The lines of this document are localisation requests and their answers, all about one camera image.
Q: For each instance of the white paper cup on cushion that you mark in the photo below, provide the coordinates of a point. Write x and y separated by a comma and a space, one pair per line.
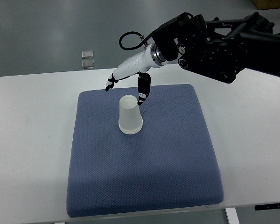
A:
130, 132

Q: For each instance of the upper metal floor plate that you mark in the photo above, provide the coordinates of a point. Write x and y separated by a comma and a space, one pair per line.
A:
87, 54

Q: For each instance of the blue textured cushion mat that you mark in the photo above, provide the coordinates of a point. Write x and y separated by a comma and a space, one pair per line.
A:
170, 163

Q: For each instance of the brown cardboard box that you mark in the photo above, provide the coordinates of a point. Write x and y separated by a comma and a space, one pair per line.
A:
266, 4

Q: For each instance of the lower metal floor plate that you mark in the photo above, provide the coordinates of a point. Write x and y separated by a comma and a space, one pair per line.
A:
87, 64

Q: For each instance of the black table control panel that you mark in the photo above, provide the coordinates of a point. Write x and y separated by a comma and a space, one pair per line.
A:
271, 206

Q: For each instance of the metal floor plate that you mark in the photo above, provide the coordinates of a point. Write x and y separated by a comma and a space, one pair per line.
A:
87, 54
87, 64

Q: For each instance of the white paper cup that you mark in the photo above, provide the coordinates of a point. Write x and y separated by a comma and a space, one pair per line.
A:
130, 132
129, 113

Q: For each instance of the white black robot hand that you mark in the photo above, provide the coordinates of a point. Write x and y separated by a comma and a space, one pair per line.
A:
138, 64

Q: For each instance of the white table leg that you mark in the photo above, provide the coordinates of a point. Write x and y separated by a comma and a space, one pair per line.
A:
232, 216

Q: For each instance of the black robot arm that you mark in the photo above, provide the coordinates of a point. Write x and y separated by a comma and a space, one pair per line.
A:
220, 49

